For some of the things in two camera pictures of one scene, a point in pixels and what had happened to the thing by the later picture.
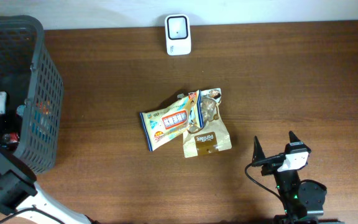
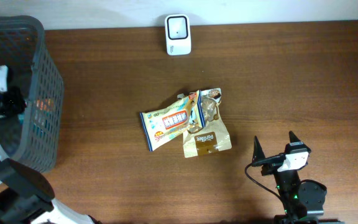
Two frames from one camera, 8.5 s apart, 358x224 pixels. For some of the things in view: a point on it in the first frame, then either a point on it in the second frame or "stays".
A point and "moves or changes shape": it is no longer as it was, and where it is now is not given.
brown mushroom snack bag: x=213 y=137 stays
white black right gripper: x=258 y=153 stays
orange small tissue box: x=42 y=107 moves or changes shape
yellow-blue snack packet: x=159 y=125 stays
